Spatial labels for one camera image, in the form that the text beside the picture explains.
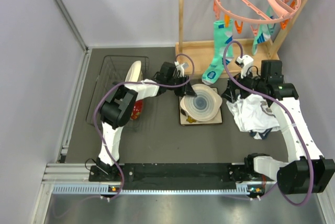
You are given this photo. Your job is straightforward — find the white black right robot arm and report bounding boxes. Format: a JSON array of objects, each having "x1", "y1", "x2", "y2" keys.
[{"x1": 222, "y1": 55, "x2": 334, "y2": 195}]

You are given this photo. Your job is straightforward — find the aluminium frame rail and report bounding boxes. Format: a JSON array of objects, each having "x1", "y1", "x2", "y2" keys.
[{"x1": 31, "y1": 163, "x2": 335, "y2": 224}]

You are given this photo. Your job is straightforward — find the pink round clothes hanger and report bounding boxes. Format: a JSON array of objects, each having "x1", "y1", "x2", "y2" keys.
[{"x1": 213, "y1": 0, "x2": 302, "y2": 35}]

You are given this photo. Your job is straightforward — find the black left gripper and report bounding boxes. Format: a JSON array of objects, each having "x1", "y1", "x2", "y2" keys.
[{"x1": 166, "y1": 74, "x2": 197, "y2": 97}]

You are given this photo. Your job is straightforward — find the long green patterned sock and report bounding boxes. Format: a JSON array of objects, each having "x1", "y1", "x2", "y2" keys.
[{"x1": 202, "y1": 19, "x2": 233, "y2": 85}]

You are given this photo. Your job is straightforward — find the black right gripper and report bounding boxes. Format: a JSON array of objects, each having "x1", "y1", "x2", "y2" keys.
[{"x1": 221, "y1": 66, "x2": 266, "y2": 103}]

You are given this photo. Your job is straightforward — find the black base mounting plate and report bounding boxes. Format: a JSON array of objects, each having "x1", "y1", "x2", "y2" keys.
[{"x1": 88, "y1": 163, "x2": 265, "y2": 190}]

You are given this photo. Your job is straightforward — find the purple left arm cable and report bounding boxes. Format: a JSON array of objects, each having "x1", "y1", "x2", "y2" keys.
[{"x1": 93, "y1": 53, "x2": 195, "y2": 200}]

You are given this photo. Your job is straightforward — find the white printed t-shirt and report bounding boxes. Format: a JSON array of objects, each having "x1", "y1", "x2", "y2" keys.
[{"x1": 226, "y1": 94, "x2": 280, "y2": 140}]

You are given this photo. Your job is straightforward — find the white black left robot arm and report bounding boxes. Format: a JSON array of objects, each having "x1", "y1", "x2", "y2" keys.
[{"x1": 93, "y1": 61, "x2": 197, "y2": 181}]

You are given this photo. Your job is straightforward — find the square floral ceramic plate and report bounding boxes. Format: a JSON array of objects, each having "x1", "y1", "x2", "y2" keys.
[{"x1": 179, "y1": 84, "x2": 223, "y2": 126}]

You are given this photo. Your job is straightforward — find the red floral bowl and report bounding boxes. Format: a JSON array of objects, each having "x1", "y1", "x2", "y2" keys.
[{"x1": 130, "y1": 100, "x2": 143, "y2": 120}]

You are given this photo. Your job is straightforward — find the cream round plate with drawing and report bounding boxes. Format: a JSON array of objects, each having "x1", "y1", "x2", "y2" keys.
[{"x1": 125, "y1": 61, "x2": 142, "y2": 82}]

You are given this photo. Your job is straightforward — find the black wire dish rack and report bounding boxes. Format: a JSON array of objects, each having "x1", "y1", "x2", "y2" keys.
[{"x1": 86, "y1": 55, "x2": 150, "y2": 125}]

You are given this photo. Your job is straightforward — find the wooden stand with tray base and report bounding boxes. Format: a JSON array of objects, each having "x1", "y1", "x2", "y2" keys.
[{"x1": 175, "y1": 0, "x2": 308, "y2": 79}]

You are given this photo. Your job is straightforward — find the short green patterned sock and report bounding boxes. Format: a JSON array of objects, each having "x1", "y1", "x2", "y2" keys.
[{"x1": 251, "y1": 9, "x2": 275, "y2": 55}]

